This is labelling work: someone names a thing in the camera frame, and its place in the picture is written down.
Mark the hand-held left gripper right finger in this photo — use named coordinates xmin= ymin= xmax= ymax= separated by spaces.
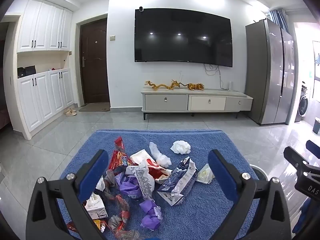
xmin=208 ymin=149 xmax=293 ymax=240

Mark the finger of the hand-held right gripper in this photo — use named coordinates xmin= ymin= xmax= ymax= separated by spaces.
xmin=284 ymin=146 xmax=320 ymax=178
xmin=306 ymin=140 xmax=320 ymax=158

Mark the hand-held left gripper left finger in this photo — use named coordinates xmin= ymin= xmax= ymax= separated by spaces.
xmin=26 ymin=149 xmax=110 ymax=240

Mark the white trash bin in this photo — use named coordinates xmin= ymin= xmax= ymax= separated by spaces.
xmin=249 ymin=164 xmax=270 ymax=181

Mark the clear yellowish wrapper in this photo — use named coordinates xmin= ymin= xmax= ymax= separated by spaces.
xmin=196 ymin=164 xmax=215 ymax=183

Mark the red snack packet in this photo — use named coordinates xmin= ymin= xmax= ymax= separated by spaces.
xmin=109 ymin=150 xmax=137 ymax=178

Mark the purple plastic bag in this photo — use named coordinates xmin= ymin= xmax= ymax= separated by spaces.
xmin=117 ymin=172 xmax=150 ymax=201

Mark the white brown drink carton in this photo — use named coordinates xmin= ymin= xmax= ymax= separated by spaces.
xmin=84 ymin=192 xmax=108 ymax=221

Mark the red grey twisted wrapper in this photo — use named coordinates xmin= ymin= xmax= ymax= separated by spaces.
xmin=104 ymin=169 xmax=131 ymax=230

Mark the blue cloth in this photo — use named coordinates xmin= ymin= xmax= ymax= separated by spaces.
xmin=56 ymin=129 xmax=260 ymax=240

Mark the washing machine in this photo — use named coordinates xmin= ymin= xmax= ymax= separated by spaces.
xmin=295 ymin=81 xmax=310 ymax=122

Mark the white printed plastic bag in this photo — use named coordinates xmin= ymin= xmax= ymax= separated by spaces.
xmin=135 ymin=164 xmax=156 ymax=201

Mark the white crumpled tissue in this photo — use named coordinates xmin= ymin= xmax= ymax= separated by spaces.
xmin=170 ymin=140 xmax=191 ymax=155

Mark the white red paper bag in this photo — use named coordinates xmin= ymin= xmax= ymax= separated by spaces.
xmin=130 ymin=149 xmax=173 ymax=180

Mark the orange red wrapper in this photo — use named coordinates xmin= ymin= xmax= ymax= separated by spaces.
xmin=66 ymin=219 xmax=107 ymax=233

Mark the clear white plastic bag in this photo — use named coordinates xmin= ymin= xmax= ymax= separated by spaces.
xmin=149 ymin=142 xmax=172 ymax=167

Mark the brown door mat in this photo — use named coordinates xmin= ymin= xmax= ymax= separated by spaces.
xmin=79 ymin=102 xmax=111 ymax=112

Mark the grey crumpled wrapper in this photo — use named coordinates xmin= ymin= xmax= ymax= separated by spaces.
xmin=107 ymin=215 xmax=142 ymax=240

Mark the purple crumpled wrapper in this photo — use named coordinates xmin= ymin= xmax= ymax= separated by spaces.
xmin=139 ymin=199 xmax=163 ymax=230

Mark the white television cabinet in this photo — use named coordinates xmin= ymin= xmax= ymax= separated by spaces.
xmin=141 ymin=88 xmax=253 ymax=120

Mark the silver refrigerator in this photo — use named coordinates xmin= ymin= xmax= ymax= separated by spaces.
xmin=245 ymin=18 xmax=295 ymax=126

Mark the dark brown door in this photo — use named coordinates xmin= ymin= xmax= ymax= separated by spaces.
xmin=79 ymin=19 xmax=110 ymax=105

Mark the black bag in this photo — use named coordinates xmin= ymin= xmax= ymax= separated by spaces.
xmin=17 ymin=65 xmax=36 ymax=77

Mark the white wall cabinet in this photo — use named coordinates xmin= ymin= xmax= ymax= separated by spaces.
xmin=16 ymin=0 xmax=75 ymax=140

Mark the wall cable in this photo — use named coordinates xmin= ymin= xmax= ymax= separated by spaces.
xmin=203 ymin=64 xmax=229 ymax=89

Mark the black wall television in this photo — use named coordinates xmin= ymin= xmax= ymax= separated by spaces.
xmin=134 ymin=8 xmax=233 ymax=67

